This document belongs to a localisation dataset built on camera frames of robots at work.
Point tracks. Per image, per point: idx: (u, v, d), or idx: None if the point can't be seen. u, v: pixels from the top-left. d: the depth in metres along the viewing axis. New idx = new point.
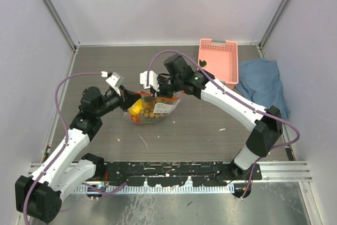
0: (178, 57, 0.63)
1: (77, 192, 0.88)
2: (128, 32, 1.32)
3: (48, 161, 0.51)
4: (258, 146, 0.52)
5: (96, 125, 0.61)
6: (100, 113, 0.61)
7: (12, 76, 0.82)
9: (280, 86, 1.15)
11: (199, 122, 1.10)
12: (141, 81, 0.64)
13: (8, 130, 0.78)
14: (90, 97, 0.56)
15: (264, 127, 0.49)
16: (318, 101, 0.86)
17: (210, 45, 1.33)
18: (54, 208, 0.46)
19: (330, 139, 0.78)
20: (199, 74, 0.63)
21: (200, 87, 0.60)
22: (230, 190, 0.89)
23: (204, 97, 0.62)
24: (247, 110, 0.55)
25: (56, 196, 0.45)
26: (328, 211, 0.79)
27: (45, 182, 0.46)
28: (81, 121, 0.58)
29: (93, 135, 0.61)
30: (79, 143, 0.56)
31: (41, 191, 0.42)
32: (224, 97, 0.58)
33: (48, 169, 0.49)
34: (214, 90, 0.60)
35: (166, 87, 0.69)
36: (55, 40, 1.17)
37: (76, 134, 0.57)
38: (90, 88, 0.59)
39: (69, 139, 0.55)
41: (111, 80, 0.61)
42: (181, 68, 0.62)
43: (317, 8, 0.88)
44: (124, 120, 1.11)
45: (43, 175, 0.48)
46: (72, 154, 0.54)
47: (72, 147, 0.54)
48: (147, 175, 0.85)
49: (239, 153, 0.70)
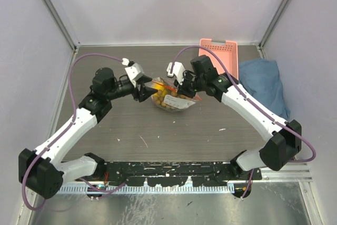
0: (205, 57, 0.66)
1: (77, 192, 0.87)
2: (128, 33, 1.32)
3: (53, 138, 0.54)
4: (272, 158, 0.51)
5: (105, 107, 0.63)
6: (111, 97, 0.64)
7: (12, 75, 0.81)
9: (279, 86, 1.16)
11: (199, 122, 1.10)
12: (167, 69, 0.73)
13: (8, 131, 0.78)
14: (103, 78, 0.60)
15: (280, 140, 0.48)
16: (318, 101, 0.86)
17: (210, 45, 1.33)
18: (55, 186, 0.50)
19: (330, 139, 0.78)
20: (223, 77, 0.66)
21: (222, 90, 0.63)
22: (230, 190, 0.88)
23: (225, 100, 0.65)
24: (266, 120, 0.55)
25: (57, 175, 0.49)
26: (328, 212, 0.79)
27: (47, 158, 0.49)
28: (90, 103, 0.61)
29: (101, 118, 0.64)
30: (85, 123, 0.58)
31: (43, 167, 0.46)
32: (245, 103, 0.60)
33: (52, 146, 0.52)
34: (235, 95, 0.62)
35: (189, 82, 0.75)
36: (55, 40, 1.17)
37: (84, 114, 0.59)
38: (104, 69, 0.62)
39: (76, 118, 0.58)
41: (130, 72, 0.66)
42: (207, 69, 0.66)
43: (317, 8, 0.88)
44: (124, 120, 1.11)
45: (47, 151, 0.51)
46: (76, 134, 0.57)
47: (78, 126, 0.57)
48: (147, 175, 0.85)
49: (245, 154, 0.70)
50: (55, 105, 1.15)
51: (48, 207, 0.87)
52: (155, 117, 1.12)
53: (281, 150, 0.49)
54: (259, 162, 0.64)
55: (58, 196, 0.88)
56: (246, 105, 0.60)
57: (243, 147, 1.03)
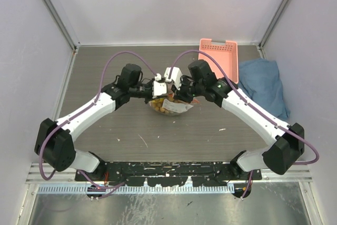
0: (202, 62, 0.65)
1: (77, 192, 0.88)
2: (128, 32, 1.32)
3: (74, 113, 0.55)
4: (276, 163, 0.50)
5: (124, 96, 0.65)
6: (132, 91, 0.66)
7: (12, 76, 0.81)
9: (279, 86, 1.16)
11: (198, 122, 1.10)
12: (165, 74, 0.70)
13: (8, 131, 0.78)
14: (133, 69, 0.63)
15: (285, 144, 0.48)
16: (318, 101, 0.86)
17: (210, 45, 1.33)
18: (67, 160, 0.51)
19: (330, 139, 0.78)
20: (222, 82, 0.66)
21: (222, 96, 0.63)
22: (230, 190, 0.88)
23: (225, 106, 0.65)
24: (268, 125, 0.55)
25: (71, 149, 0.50)
26: (328, 212, 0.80)
27: (67, 130, 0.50)
28: (112, 90, 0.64)
29: (119, 106, 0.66)
30: (105, 106, 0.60)
31: (62, 137, 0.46)
32: (246, 107, 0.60)
33: (72, 120, 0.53)
34: (236, 100, 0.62)
35: (187, 88, 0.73)
36: (55, 40, 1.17)
37: (106, 98, 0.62)
38: (133, 65, 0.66)
39: (98, 100, 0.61)
41: (158, 91, 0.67)
42: (205, 74, 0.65)
43: (317, 8, 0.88)
44: (124, 119, 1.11)
45: (68, 123, 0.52)
46: (95, 114, 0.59)
47: (99, 107, 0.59)
48: (147, 175, 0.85)
49: (246, 155, 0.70)
50: (55, 105, 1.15)
51: (47, 207, 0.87)
52: (155, 117, 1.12)
53: (286, 154, 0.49)
54: (260, 164, 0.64)
55: (58, 196, 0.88)
56: (247, 109, 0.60)
57: (243, 147, 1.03)
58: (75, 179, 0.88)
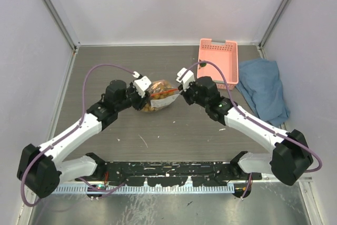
0: (211, 81, 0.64)
1: (77, 192, 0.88)
2: (128, 33, 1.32)
3: (58, 137, 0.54)
4: (282, 170, 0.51)
5: (111, 116, 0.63)
6: (120, 107, 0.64)
7: (12, 76, 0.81)
9: (279, 86, 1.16)
11: (198, 122, 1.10)
12: (178, 74, 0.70)
13: (8, 131, 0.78)
14: (116, 88, 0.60)
15: (284, 150, 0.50)
16: (318, 101, 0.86)
17: (210, 45, 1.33)
18: (50, 185, 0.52)
19: (330, 139, 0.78)
20: (224, 102, 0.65)
21: (223, 113, 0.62)
22: (231, 190, 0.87)
23: (227, 123, 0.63)
24: (267, 134, 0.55)
25: (55, 174, 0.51)
26: (328, 212, 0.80)
27: (49, 157, 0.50)
28: (99, 109, 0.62)
29: (106, 126, 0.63)
30: (90, 128, 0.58)
31: (45, 164, 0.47)
32: (245, 121, 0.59)
33: (56, 145, 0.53)
34: (236, 115, 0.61)
35: (192, 93, 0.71)
36: (55, 40, 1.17)
37: (91, 119, 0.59)
38: (117, 80, 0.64)
39: (83, 121, 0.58)
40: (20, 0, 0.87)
41: (143, 84, 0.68)
42: (211, 94, 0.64)
43: (317, 8, 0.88)
44: (124, 119, 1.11)
45: (50, 149, 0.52)
46: (80, 137, 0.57)
47: (83, 130, 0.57)
48: (147, 175, 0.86)
49: (249, 157, 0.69)
50: (55, 105, 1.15)
51: (48, 207, 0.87)
52: (155, 116, 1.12)
53: (289, 161, 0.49)
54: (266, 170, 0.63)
55: (58, 196, 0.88)
56: (247, 123, 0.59)
57: (243, 147, 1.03)
58: (75, 179, 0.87)
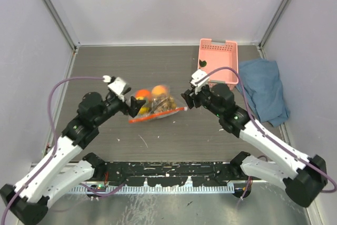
0: (230, 92, 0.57)
1: (77, 192, 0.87)
2: (129, 33, 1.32)
3: (33, 172, 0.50)
4: (299, 194, 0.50)
5: (90, 134, 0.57)
6: (99, 121, 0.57)
7: (12, 76, 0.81)
9: (279, 86, 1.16)
11: (198, 122, 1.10)
12: (193, 77, 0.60)
13: (8, 131, 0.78)
14: (89, 104, 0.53)
15: (306, 178, 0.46)
16: (318, 101, 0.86)
17: (210, 45, 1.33)
18: (39, 214, 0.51)
19: (330, 139, 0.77)
20: (239, 113, 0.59)
21: (240, 127, 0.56)
22: (231, 190, 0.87)
23: (242, 137, 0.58)
24: (288, 157, 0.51)
25: (39, 206, 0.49)
26: (328, 212, 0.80)
27: (25, 198, 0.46)
28: (74, 129, 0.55)
29: (86, 144, 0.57)
30: (67, 155, 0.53)
31: (22, 206, 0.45)
32: (264, 140, 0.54)
33: (30, 182, 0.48)
34: (254, 131, 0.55)
35: (203, 98, 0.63)
36: (55, 40, 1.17)
37: (66, 145, 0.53)
38: (91, 93, 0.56)
39: (58, 149, 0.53)
40: (20, 0, 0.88)
41: (116, 87, 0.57)
42: (228, 106, 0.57)
43: (317, 8, 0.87)
44: (124, 119, 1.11)
45: (25, 188, 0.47)
46: (59, 166, 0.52)
47: (59, 159, 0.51)
48: (147, 175, 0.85)
49: (255, 164, 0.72)
50: (55, 105, 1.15)
51: None
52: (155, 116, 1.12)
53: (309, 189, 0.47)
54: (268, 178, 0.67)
55: None
56: (266, 142, 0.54)
57: (243, 147, 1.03)
58: None
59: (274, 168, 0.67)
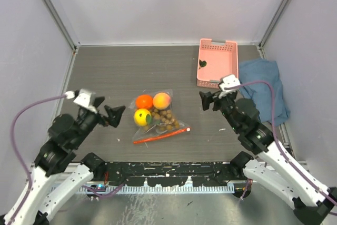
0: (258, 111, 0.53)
1: (78, 192, 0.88)
2: (129, 33, 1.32)
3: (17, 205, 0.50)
4: (310, 219, 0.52)
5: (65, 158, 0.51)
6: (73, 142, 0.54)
7: (12, 76, 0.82)
9: (280, 86, 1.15)
11: (198, 122, 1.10)
12: (224, 81, 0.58)
13: (8, 131, 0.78)
14: (60, 128, 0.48)
15: (325, 212, 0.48)
16: (318, 101, 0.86)
17: (210, 45, 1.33)
18: None
19: (330, 139, 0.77)
20: (260, 131, 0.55)
21: (263, 149, 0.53)
22: (230, 190, 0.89)
23: (261, 156, 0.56)
24: (309, 188, 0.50)
25: None
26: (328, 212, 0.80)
27: None
28: (45, 158, 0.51)
29: (61, 169, 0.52)
30: (44, 185, 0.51)
31: None
32: (287, 166, 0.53)
33: (16, 216, 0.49)
34: (276, 155, 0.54)
35: (224, 106, 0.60)
36: (55, 40, 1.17)
37: (40, 176, 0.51)
38: (62, 115, 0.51)
39: (33, 182, 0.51)
40: (20, 0, 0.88)
41: (82, 100, 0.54)
42: (252, 124, 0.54)
43: (317, 8, 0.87)
44: (124, 119, 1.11)
45: (13, 221, 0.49)
46: (40, 196, 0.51)
47: (37, 193, 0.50)
48: (147, 175, 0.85)
49: (257, 170, 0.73)
50: (55, 105, 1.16)
51: None
52: None
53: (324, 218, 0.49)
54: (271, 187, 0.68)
55: None
56: (289, 169, 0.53)
57: (243, 147, 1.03)
58: None
59: (278, 178, 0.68)
